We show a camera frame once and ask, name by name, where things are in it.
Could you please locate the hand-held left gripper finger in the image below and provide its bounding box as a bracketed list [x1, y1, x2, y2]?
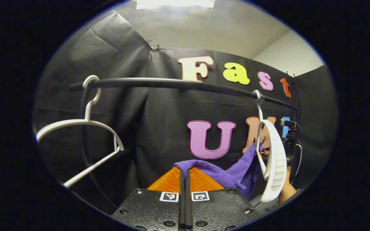
[185, 166, 261, 231]
[112, 166, 185, 231]

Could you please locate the empty white plastic hanger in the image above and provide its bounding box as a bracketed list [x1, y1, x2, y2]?
[36, 75, 124, 189]

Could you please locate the purple shirt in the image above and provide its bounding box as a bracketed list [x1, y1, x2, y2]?
[173, 142, 266, 200]

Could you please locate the black clothes rack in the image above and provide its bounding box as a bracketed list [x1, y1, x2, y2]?
[69, 77, 301, 209]

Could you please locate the white plastic hanger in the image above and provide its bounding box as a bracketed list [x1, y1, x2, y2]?
[253, 90, 287, 203]
[36, 75, 124, 189]

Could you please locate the ceiling light panel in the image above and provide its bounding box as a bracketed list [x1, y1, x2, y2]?
[135, 0, 216, 10]

